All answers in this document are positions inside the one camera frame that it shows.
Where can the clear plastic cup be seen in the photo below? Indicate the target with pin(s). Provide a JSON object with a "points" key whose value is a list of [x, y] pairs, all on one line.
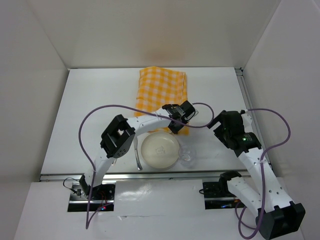
{"points": [[187, 156]]}

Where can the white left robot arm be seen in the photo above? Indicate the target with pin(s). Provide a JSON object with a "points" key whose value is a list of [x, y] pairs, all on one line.
{"points": [[122, 132]]}

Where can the cream round plate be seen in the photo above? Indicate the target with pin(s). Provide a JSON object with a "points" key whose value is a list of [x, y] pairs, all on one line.
{"points": [[160, 150]]}

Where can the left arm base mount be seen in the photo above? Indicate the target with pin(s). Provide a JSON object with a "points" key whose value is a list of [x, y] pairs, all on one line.
{"points": [[103, 199]]}

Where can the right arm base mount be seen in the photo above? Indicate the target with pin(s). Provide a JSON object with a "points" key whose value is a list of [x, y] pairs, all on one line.
{"points": [[216, 198]]}

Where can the silver table knife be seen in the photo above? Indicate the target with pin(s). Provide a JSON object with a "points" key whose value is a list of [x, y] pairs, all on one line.
{"points": [[136, 152]]}

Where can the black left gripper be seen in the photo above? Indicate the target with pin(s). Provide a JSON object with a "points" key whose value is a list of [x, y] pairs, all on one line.
{"points": [[175, 130]]}

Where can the yellow white checkered cloth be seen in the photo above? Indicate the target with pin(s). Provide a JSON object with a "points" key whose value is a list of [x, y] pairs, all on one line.
{"points": [[159, 86]]}

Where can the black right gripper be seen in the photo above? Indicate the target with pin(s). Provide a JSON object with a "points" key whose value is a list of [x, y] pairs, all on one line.
{"points": [[218, 130]]}

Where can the aluminium front rail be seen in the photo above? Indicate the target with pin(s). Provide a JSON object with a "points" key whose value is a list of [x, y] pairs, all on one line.
{"points": [[138, 175]]}

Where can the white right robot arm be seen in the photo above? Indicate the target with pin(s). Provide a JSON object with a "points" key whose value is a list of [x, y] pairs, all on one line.
{"points": [[276, 214]]}

